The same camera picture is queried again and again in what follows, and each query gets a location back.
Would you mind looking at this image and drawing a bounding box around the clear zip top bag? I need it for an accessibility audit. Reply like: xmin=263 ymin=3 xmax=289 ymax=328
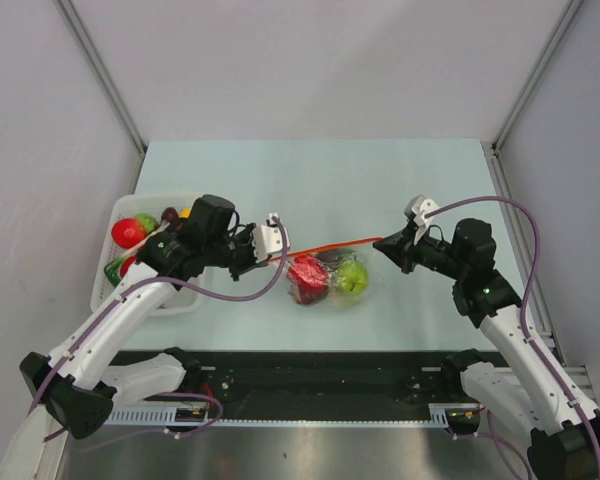
xmin=268 ymin=237 xmax=382 ymax=311

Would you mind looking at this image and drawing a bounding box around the green squash toy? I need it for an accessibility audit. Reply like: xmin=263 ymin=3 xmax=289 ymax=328
xmin=134 ymin=213 xmax=159 ymax=235

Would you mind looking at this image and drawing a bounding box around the red bell pepper toy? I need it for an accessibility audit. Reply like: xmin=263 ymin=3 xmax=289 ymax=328
xmin=286 ymin=255 xmax=329 ymax=293

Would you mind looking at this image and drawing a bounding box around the white cable duct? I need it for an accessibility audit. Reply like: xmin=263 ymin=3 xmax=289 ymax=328
xmin=104 ymin=404 xmax=451 ymax=427

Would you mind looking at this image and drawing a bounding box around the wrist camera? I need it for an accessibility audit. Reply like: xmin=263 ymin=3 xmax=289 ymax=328
xmin=404 ymin=195 xmax=440 ymax=245
xmin=252 ymin=213 xmax=282 ymax=263

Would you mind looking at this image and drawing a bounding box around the green apple toy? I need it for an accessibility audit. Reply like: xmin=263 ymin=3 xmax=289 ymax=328
xmin=334 ymin=260 xmax=369 ymax=295

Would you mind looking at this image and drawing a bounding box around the right aluminium frame post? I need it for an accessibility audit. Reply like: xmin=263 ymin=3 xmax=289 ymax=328
xmin=494 ymin=0 xmax=585 ymax=149

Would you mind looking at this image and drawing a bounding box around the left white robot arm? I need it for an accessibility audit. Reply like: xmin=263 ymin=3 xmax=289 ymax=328
xmin=20 ymin=194 xmax=290 ymax=440

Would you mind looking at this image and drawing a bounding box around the red tomato toy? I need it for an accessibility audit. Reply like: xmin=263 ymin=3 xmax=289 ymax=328
xmin=119 ymin=256 xmax=136 ymax=278
xmin=110 ymin=217 xmax=147 ymax=249

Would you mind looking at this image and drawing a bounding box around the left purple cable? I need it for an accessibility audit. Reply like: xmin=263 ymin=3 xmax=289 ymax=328
xmin=27 ymin=215 xmax=293 ymax=451

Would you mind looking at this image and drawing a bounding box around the purple cable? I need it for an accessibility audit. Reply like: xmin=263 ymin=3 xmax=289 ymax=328
xmin=422 ymin=195 xmax=600 ymax=480
xmin=27 ymin=215 xmax=293 ymax=451

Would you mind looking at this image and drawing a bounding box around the dark purple plum toy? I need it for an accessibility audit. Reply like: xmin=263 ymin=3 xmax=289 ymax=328
xmin=161 ymin=207 xmax=179 ymax=223

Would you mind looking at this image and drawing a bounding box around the aluminium frame post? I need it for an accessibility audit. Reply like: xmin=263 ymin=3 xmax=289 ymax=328
xmin=494 ymin=0 xmax=585 ymax=149
xmin=52 ymin=0 xmax=148 ymax=154

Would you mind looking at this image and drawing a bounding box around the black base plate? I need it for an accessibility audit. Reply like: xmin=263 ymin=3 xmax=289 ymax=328
xmin=114 ymin=350 xmax=502 ymax=422

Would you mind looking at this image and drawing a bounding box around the dark red apple toy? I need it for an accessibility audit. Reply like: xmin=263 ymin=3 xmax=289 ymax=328
xmin=292 ymin=290 xmax=328 ymax=306

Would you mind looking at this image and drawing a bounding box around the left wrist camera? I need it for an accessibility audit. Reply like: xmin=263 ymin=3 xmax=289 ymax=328
xmin=252 ymin=213 xmax=282 ymax=263

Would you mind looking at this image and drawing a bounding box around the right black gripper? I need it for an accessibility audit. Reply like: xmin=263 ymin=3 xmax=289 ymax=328
xmin=374 ymin=221 xmax=467 ymax=281

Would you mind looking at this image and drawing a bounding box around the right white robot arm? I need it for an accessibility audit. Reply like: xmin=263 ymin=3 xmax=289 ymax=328
xmin=373 ymin=219 xmax=600 ymax=479

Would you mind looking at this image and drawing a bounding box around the white plastic food tray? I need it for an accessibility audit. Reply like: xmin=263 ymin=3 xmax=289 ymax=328
xmin=90 ymin=192 xmax=201 ymax=312

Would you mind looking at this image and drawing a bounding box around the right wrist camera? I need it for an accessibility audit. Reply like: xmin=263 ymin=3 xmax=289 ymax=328
xmin=404 ymin=195 xmax=440 ymax=245

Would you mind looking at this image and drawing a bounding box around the dark mangosteen toy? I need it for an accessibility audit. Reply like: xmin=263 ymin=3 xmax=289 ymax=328
xmin=315 ymin=248 xmax=356 ymax=270

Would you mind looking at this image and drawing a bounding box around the left aluminium frame post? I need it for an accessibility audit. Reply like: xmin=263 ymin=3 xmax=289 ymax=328
xmin=52 ymin=0 xmax=148 ymax=154

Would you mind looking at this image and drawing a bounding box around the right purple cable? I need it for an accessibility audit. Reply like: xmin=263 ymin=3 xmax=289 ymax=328
xmin=422 ymin=195 xmax=600 ymax=480

